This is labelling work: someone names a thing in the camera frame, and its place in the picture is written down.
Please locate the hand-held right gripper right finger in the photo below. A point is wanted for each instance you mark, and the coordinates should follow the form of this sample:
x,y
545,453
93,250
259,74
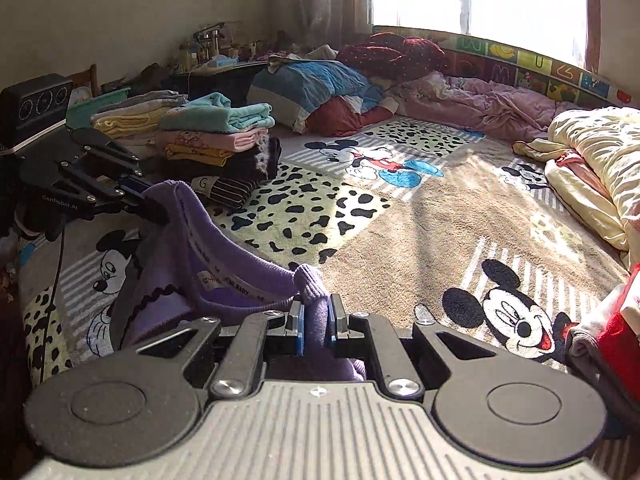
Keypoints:
x,y
332,330

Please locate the colourful alphabet foam mat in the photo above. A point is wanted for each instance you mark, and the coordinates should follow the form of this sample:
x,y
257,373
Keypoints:
x,y
525,67

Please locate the sheer curtain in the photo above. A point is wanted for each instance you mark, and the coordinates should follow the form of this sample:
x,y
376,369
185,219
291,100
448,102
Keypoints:
x,y
325,0

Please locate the cartoon mouse printed blanket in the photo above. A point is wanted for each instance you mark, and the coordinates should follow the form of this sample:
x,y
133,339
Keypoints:
x,y
425,210

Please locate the blue pillow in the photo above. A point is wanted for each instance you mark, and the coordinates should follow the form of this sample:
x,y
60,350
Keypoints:
x,y
310,85

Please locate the lilac sweatshirt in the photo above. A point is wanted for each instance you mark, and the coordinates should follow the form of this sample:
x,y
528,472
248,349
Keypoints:
x,y
225,260

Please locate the black fuzzy folded garment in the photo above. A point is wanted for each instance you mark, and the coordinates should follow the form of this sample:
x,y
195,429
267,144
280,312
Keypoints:
x,y
255,160

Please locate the dark red dotted pillow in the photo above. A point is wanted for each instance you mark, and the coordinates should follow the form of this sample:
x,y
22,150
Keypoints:
x,y
390,55

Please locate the window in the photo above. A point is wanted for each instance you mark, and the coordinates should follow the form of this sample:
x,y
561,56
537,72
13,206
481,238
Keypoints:
x,y
475,0

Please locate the cream crumpled quilt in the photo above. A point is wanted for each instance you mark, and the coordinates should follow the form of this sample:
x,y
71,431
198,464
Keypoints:
x,y
605,145

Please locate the teal plastic bin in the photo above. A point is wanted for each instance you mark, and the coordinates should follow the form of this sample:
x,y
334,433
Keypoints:
x,y
87,105

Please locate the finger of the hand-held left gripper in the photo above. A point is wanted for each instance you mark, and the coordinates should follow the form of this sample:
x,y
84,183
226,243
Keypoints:
x,y
155,210
132,185

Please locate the wooden chair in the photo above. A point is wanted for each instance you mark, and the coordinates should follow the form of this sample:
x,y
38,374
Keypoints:
x,y
87,80

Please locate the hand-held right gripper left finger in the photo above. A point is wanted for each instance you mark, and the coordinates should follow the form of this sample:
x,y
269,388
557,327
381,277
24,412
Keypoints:
x,y
299,332

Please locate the teal folded garment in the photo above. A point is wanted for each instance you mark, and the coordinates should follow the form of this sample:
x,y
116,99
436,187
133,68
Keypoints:
x,y
215,112

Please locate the pink folded garment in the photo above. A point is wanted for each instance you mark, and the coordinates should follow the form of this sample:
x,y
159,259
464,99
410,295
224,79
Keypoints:
x,y
215,140

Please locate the black striped folded garment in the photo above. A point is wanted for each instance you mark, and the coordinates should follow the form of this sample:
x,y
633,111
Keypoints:
x,y
225,190

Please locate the stack of folded clothes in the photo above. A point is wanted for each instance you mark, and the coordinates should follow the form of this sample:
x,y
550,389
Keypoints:
x,y
130,115

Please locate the pale yellow pillow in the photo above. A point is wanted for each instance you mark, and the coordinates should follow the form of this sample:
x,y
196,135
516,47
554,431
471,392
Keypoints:
x,y
585,200

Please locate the grey folded garment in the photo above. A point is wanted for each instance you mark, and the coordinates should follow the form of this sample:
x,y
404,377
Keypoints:
x,y
585,360

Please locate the red knit sweater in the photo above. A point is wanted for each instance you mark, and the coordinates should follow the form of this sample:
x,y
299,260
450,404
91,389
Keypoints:
x,y
622,345

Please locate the dark cluttered side table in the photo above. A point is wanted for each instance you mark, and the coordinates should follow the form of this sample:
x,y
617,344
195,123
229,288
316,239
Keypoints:
x,y
215,72

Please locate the pink crumpled duvet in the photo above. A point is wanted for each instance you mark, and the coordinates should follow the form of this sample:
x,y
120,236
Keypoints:
x,y
480,105

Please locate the yellow printed folded garment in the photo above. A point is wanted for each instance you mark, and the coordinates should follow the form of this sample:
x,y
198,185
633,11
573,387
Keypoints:
x,y
195,155

